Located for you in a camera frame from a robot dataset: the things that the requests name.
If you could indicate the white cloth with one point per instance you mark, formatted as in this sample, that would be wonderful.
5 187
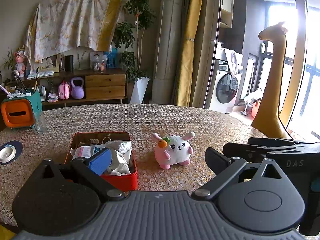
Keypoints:
120 163

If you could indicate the yellow arched frame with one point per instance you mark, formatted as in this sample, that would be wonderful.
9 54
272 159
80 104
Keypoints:
298 42

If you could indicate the blue box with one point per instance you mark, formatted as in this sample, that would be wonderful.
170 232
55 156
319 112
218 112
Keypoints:
113 59

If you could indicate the green potted tree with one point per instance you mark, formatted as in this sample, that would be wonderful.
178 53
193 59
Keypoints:
137 12

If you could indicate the purple kettlebell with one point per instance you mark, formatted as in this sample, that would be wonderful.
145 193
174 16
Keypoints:
77 90

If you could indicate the white planter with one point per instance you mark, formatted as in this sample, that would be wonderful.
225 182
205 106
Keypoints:
139 91

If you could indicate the photo frame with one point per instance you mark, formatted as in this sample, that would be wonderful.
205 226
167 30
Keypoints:
49 63

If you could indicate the pink toy suitcase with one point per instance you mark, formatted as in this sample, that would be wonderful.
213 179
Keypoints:
64 91

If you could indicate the clear glass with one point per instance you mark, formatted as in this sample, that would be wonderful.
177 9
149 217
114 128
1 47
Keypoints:
40 123

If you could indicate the patterned hanging sheet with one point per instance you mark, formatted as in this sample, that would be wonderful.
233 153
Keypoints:
70 22

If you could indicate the wooden sideboard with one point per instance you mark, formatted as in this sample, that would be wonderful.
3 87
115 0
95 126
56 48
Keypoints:
105 86

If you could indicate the pink doll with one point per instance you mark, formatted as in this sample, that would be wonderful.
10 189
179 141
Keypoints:
20 63

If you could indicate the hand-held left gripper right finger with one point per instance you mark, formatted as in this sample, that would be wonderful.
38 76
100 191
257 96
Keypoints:
217 161

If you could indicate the covered standing air conditioner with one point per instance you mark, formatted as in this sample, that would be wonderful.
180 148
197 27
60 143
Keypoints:
167 42

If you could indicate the white textured washcloth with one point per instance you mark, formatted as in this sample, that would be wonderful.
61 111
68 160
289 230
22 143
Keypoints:
120 146

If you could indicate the white pink bunny plush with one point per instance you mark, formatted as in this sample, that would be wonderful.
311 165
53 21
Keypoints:
175 152

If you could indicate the small grass plant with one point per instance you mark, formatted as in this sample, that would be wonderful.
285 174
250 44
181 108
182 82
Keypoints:
8 60

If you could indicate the white washing machine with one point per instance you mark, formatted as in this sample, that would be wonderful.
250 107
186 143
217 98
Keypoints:
225 92

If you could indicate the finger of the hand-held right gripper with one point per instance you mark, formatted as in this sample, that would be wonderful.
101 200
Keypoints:
275 141
245 150

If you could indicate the white router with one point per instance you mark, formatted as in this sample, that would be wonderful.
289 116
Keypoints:
42 93

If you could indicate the white floor cleaner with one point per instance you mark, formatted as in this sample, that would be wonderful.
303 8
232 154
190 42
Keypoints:
247 108

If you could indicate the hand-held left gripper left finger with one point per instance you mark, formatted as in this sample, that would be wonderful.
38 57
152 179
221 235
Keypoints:
100 160

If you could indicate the orange teal tissue box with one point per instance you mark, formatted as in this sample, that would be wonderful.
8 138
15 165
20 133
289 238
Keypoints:
20 115

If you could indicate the stack of small books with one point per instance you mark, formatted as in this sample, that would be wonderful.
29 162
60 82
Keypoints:
52 97

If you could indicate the white keyboard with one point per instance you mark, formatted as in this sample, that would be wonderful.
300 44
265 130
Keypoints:
40 74

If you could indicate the yellow curtain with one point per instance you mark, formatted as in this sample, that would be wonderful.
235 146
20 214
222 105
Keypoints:
191 42

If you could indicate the red tin box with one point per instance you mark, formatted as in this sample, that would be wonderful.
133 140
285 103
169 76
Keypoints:
120 180

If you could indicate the pale towel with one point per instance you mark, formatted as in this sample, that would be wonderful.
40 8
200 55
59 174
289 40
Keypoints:
231 60

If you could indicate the black speaker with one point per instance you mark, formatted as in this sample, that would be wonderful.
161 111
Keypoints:
69 63

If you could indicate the yellow giraffe statue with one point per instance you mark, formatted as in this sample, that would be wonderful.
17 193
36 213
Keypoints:
272 105

